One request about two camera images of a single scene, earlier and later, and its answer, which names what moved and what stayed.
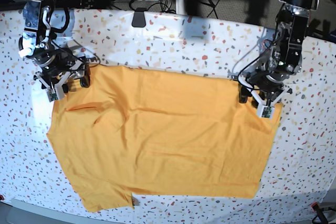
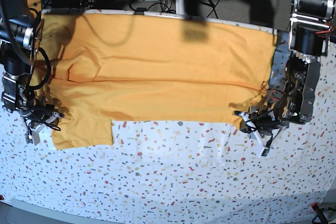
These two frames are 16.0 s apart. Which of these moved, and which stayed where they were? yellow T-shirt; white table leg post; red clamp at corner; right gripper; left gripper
Moved: yellow T-shirt; right gripper; left gripper
Stayed: white table leg post; red clamp at corner
